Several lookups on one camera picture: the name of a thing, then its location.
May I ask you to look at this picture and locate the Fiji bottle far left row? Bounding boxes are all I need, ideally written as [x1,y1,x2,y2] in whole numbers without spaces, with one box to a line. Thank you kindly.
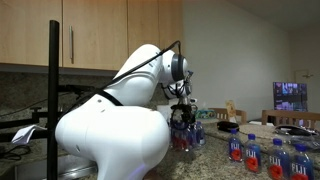
[228,129,243,162]

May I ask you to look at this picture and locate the wooden chair far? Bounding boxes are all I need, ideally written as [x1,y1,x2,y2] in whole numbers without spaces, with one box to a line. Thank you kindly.
[261,110,320,129]

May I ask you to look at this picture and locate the black glasses case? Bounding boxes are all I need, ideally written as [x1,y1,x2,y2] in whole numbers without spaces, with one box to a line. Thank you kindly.
[217,121,239,132]

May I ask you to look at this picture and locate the white paper tag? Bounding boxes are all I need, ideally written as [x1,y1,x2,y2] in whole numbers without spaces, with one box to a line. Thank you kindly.
[11,125,44,145]

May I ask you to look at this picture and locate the wooden chair near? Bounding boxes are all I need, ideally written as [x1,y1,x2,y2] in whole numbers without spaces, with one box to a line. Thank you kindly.
[213,108,247,124]

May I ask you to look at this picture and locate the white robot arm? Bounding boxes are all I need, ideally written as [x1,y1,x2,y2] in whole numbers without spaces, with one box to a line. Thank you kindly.
[55,44,187,180]

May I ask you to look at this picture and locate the fiji bottle in row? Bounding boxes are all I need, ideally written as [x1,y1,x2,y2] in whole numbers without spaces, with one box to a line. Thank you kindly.
[267,138,290,180]
[244,134,261,173]
[290,144,314,180]

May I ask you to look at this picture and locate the wooden upper cabinets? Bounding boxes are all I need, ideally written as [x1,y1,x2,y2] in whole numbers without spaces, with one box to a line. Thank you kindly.
[0,0,183,72]

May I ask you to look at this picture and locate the black camera stand pole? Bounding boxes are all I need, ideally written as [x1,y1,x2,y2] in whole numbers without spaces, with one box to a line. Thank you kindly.
[0,19,98,180]

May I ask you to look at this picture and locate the wooden chair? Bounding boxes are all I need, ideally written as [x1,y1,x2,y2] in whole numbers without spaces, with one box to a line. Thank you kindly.
[261,110,320,129]
[213,108,247,124]

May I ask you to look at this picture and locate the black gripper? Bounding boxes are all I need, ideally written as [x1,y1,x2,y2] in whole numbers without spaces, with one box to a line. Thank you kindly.
[171,104,193,121]

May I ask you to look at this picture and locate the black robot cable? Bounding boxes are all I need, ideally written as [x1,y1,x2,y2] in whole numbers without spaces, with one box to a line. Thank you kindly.
[59,39,183,118]

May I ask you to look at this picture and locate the shrink-wrapped Fiji bottle pack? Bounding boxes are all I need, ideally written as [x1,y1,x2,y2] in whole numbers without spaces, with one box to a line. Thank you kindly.
[171,121,206,151]

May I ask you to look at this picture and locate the television screen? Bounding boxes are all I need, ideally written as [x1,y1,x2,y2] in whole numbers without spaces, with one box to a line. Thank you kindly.
[273,82,308,112]

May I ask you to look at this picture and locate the tissue box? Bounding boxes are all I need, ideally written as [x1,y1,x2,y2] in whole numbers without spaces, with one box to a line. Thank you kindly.
[195,109,216,119]

